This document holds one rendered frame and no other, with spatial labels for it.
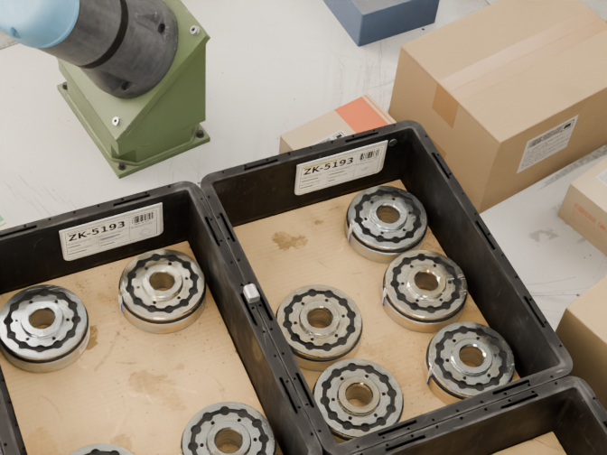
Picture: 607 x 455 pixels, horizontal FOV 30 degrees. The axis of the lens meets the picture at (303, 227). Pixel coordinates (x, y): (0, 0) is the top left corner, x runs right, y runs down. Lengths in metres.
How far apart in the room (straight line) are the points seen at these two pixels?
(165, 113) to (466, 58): 0.44
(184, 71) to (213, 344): 0.42
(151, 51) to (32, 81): 0.32
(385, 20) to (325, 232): 0.52
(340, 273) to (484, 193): 0.31
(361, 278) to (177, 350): 0.25
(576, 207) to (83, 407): 0.76
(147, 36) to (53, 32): 0.15
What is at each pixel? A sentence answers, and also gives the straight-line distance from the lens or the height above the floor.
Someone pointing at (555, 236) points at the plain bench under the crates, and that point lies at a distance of 1.68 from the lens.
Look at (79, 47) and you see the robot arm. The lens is 1.49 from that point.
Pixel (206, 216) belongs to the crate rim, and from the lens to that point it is 1.33.
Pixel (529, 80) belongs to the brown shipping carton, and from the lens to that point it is 1.64.
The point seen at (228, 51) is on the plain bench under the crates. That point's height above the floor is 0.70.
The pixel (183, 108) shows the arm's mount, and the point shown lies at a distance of 1.63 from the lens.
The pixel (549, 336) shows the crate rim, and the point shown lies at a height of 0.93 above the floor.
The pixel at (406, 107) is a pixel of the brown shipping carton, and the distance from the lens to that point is 1.70.
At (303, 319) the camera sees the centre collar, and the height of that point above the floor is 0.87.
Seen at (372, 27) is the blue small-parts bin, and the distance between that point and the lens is 1.86.
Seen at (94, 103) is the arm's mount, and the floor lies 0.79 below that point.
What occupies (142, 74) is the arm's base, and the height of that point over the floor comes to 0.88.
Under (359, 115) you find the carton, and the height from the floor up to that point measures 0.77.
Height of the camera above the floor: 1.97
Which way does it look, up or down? 52 degrees down
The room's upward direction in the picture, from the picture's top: 7 degrees clockwise
